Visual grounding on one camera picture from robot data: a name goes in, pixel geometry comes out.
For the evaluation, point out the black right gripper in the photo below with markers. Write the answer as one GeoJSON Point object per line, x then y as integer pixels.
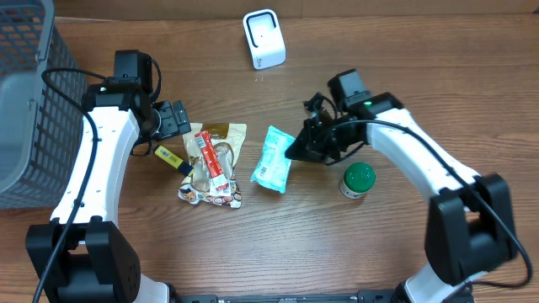
{"type": "Point", "coordinates": [310, 144]}

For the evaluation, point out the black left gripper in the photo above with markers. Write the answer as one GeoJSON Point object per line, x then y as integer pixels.
{"type": "Point", "coordinates": [173, 119]}

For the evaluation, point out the yellow highlighter marker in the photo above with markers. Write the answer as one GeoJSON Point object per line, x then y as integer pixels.
{"type": "Point", "coordinates": [173, 160]}

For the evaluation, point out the teal wet wipes pack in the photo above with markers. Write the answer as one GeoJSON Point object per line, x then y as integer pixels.
{"type": "Point", "coordinates": [273, 168]}

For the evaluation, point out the brown snack bag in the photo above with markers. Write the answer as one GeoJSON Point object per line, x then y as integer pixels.
{"type": "Point", "coordinates": [227, 140]}

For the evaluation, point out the green lid jar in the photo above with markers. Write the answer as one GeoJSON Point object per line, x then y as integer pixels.
{"type": "Point", "coordinates": [357, 180]}

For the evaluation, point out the red chocolate bar wrapper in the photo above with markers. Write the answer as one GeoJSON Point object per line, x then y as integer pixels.
{"type": "Point", "coordinates": [219, 184]}

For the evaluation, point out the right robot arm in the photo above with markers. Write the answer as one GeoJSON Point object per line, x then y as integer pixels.
{"type": "Point", "coordinates": [470, 225]}

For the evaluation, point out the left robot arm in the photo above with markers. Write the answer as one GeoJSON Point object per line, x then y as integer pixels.
{"type": "Point", "coordinates": [81, 255]}

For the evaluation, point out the white barcode scanner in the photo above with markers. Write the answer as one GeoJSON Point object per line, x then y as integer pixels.
{"type": "Point", "coordinates": [265, 39]}

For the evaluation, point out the grey plastic mesh basket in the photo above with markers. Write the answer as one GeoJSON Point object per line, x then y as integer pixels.
{"type": "Point", "coordinates": [40, 131]}

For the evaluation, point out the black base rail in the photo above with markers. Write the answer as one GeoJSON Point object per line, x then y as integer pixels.
{"type": "Point", "coordinates": [286, 299]}

